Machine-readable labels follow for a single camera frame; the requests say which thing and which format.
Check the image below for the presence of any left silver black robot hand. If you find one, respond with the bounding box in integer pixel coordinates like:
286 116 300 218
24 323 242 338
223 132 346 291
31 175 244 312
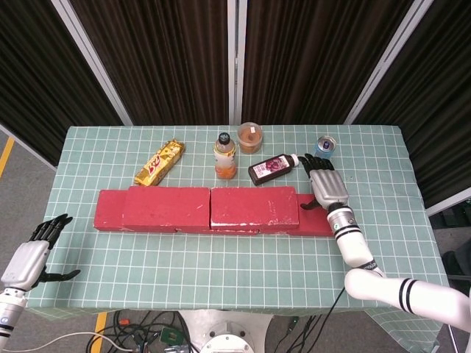
1 213 82 292

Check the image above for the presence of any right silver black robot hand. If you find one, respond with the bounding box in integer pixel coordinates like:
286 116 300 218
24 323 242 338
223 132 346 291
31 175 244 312
298 154 350 212

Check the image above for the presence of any red foam brick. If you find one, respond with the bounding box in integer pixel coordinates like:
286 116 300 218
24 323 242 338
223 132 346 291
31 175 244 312
93 189 128 232
208 185 300 229
258 193 336 238
121 185 212 230

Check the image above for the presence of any light blue drink can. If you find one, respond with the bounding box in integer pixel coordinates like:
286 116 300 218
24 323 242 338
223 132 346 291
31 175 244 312
312 135 339 160

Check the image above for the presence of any dark grape juice bottle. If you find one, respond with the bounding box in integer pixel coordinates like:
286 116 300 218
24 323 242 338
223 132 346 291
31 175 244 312
247 152 300 186

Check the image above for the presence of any clear jar of rubber bands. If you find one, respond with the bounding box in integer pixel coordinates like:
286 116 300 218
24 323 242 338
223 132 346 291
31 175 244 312
235 121 265 155

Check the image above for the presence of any orange drink bottle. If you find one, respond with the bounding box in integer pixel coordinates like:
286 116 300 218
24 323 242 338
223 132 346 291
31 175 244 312
212 132 238 180

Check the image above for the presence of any dark ribbed partition panel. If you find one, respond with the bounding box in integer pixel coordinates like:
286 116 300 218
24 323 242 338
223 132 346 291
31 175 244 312
51 0 242 126
227 0 435 126
0 0 133 172
344 0 471 217

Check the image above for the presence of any green checked tablecloth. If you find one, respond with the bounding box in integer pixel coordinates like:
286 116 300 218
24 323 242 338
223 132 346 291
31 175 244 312
22 124 447 353

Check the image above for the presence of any green circuit board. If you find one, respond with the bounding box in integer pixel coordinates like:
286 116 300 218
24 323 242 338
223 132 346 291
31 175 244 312
160 327 184 346

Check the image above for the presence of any gold biscuit pack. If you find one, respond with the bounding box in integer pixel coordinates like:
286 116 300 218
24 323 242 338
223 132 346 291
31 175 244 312
132 139 186 187

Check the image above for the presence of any white cable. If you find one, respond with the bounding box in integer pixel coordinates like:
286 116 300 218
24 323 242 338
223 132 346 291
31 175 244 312
17 331 128 351

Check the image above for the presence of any black cable tangle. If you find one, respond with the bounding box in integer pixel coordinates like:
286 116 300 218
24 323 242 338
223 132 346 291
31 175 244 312
86 310 193 353

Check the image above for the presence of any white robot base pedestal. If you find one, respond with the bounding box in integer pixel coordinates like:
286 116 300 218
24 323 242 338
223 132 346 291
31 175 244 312
179 310 274 353

